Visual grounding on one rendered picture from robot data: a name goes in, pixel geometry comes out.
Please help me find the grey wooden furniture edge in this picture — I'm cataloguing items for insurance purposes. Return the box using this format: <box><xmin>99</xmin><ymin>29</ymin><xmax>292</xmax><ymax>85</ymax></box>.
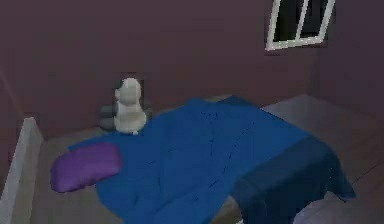
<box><xmin>0</xmin><ymin>116</ymin><xmax>45</xmax><ymax>224</ymax></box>

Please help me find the white rounded lamp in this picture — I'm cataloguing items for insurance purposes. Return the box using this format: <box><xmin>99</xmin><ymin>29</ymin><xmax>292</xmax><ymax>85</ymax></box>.
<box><xmin>113</xmin><ymin>77</ymin><xmax>148</xmax><ymax>136</ymax></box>

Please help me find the purple pillow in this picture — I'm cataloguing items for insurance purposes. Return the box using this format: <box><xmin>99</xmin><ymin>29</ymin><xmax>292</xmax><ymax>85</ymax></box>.
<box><xmin>50</xmin><ymin>142</ymin><xmax>123</xmax><ymax>194</ymax></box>

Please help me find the blue bed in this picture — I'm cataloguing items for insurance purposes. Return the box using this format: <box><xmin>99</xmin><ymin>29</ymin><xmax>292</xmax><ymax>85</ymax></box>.
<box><xmin>67</xmin><ymin>95</ymin><xmax>357</xmax><ymax>224</ymax></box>

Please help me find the white framed window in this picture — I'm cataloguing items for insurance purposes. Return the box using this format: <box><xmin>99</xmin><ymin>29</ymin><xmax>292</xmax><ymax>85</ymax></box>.
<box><xmin>265</xmin><ymin>0</ymin><xmax>337</xmax><ymax>52</ymax></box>

